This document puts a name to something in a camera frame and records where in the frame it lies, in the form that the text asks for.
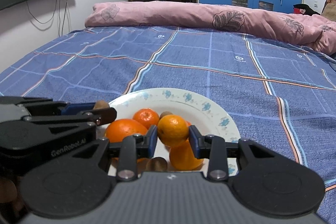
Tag hanging television cables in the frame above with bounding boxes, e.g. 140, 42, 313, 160
24, 0, 73, 37

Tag white floral plate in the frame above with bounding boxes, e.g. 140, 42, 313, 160
106, 88, 242, 177

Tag blue plaid bed sheet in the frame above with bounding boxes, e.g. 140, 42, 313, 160
1, 27, 335, 223

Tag large orange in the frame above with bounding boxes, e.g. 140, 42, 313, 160
105, 119, 147, 143

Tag mandarin small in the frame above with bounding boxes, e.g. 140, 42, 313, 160
157, 114, 189, 147

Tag brown longan back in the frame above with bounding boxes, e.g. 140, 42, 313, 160
0, 178, 17, 203

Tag pink folded duvet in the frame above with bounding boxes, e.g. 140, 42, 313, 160
85, 1, 335, 56

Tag red black bag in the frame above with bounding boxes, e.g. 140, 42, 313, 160
293, 3, 320, 16

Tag brown pillow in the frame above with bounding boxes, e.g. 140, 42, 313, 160
321, 3, 336, 22

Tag brown longan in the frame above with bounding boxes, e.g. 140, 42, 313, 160
0, 178, 17, 203
93, 100, 109, 110
145, 157, 168, 172

